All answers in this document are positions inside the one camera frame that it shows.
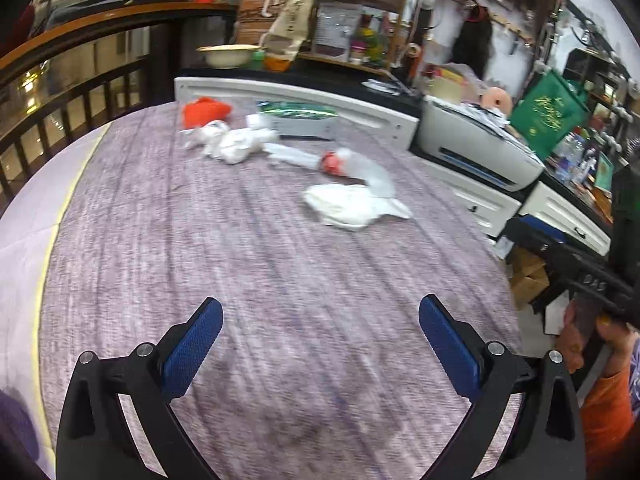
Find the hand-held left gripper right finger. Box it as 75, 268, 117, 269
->
419, 294, 586, 480

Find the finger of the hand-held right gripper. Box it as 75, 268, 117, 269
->
520, 215, 569, 248
500, 217, 581, 281

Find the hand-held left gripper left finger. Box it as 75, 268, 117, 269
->
56, 297, 224, 480

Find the white handled bag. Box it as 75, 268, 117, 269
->
301, 183, 414, 233

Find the clear plastic bag red print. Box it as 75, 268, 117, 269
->
265, 142, 397, 199

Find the white tissue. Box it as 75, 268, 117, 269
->
181, 114, 282, 165

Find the red foam fruit net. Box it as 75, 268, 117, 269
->
182, 97, 234, 130

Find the green snack packet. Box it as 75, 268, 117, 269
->
257, 101, 339, 121

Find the person's right forearm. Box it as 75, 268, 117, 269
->
580, 339, 640, 477

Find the person's right hand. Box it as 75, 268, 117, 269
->
555, 300, 637, 377

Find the cardboard box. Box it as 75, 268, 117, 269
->
507, 247, 552, 309

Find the green framed picture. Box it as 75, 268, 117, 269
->
595, 152, 617, 194

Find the clear water bottle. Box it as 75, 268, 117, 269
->
555, 132, 587, 182

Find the purple grey tablecloth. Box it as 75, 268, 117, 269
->
39, 97, 526, 480

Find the white printer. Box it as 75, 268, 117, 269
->
410, 96, 547, 192

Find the green tote bag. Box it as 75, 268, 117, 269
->
509, 69, 592, 162

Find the pink plastic bag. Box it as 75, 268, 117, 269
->
430, 62, 484, 102

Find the black hanging wig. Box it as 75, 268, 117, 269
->
452, 4, 494, 79

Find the white drawer cabinet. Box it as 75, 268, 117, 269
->
174, 67, 614, 257

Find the cream enamel bowl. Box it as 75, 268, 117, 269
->
196, 44, 262, 70

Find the beige paper snack bag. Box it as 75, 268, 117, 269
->
260, 0, 317, 72

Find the wooden railing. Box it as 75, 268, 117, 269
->
0, 2, 239, 217

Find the brown box with white hook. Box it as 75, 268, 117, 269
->
235, 0, 282, 47

